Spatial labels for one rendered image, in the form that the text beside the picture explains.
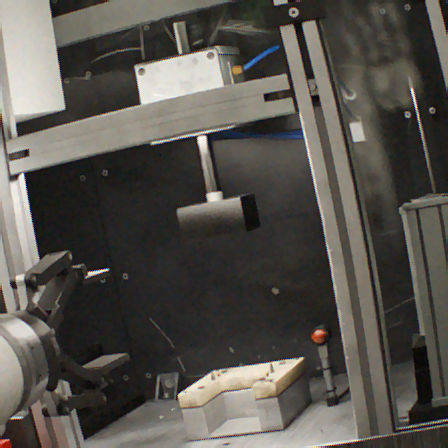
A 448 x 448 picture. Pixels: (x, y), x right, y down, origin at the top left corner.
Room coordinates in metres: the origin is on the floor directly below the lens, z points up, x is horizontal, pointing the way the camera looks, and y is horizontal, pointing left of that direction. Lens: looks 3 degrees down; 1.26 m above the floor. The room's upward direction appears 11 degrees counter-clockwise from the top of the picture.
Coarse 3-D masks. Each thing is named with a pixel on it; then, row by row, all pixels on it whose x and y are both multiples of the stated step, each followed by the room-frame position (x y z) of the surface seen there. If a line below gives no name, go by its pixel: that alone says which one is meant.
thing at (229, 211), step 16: (208, 144) 1.60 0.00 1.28; (208, 160) 1.60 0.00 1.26; (208, 176) 1.60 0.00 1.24; (208, 192) 1.60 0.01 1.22; (192, 208) 1.59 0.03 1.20; (208, 208) 1.58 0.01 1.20; (224, 208) 1.58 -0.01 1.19; (240, 208) 1.57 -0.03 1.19; (256, 208) 1.62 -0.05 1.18; (192, 224) 1.59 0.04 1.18; (208, 224) 1.58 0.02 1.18; (224, 224) 1.58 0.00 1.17; (240, 224) 1.57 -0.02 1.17; (256, 224) 1.61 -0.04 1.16; (192, 240) 1.59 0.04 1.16
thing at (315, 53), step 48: (288, 0) 1.36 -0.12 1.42; (288, 48) 1.35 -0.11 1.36; (0, 144) 1.47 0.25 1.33; (336, 144) 1.34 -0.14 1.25; (0, 192) 1.48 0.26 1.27; (0, 240) 1.48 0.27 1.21; (336, 240) 1.35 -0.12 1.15; (336, 288) 1.35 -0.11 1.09; (384, 384) 1.34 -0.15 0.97; (48, 432) 1.48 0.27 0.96; (384, 432) 1.34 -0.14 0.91
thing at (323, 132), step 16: (320, 112) 1.35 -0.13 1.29; (320, 128) 1.35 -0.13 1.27; (16, 176) 1.49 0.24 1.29; (336, 176) 1.35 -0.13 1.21; (336, 192) 1.35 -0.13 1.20; (0, 208) 1.48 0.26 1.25; (336, 208) 1.35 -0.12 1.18; (0, 224) 1.48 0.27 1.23; (32, 256) 1.50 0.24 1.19; (352, 272) 1.35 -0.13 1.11; (352, 288) 1.35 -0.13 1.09; (16, 304) 1.48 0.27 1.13; (352, 304) 1.35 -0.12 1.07; (368, 368) 1.35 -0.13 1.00; (368, 384) 1.35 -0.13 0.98; (368, 400) 1.35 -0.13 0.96
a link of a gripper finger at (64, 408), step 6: (72, 396) 1.09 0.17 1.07; (78, 396) 1.10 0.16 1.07; (84, 396) 1.12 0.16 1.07; (90, 396) 1.13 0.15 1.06; (96, 396) 1.14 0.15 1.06; (102, 396) 1.15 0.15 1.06; (60, 402) 1.08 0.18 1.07; (66, 402) 1.08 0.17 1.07; (72, 402) 1.09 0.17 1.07; (78, 402) 1.10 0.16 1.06; (84, 402) 1.11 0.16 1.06; (90, 402) 1.13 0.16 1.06; (96, 402) 1.14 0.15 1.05; (102, 402) 1.15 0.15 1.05; (42, 408) 1.08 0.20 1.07; (60, 408) 1.07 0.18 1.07; (66, 408) 1.07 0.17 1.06; (72, 408) 1.09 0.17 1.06; (42, 414) 1.08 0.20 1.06; (48, 414) 1.07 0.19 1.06; (60, 414) 1.07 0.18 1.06; (66, 414) 1.07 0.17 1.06
